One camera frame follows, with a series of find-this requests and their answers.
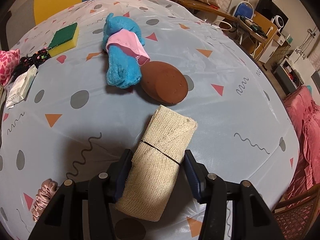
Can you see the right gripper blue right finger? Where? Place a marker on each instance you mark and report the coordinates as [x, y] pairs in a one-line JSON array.
[[195, 177]]

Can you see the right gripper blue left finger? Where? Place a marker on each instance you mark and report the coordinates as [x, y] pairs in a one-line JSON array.
[[117, 176]]

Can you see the cream mesh cloth roll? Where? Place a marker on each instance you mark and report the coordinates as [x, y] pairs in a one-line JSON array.
[[155, 165]]

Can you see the blue towel with pink mask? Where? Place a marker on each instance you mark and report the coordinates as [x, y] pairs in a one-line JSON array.
[[124, 44]]

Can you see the green yellow sponge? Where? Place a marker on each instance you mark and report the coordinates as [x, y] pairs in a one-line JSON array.
[[64, 40]]

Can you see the pink satin scrunchie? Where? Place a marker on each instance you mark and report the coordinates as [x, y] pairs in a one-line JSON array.
[[44, 195]]

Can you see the brown round makeup sponge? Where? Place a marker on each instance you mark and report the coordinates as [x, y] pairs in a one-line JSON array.
[[163, 82]]

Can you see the wicker chair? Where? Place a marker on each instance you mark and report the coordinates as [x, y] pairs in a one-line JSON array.
[[297, 215]]

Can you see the pink bedspread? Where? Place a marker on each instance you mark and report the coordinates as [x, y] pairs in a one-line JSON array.
[[304, 115]]

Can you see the white wet wipes pack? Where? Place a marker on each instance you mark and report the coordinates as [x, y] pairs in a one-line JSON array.
[[21, 86]]

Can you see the pink spotted plush toy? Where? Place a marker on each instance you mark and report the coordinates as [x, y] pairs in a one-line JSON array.
[[8, 61]]

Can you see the wooden side table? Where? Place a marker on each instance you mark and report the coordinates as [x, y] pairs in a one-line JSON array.
[[200, 6]]

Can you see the blue folding chair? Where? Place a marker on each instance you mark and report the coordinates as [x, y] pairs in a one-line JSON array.
[[245, 9]]

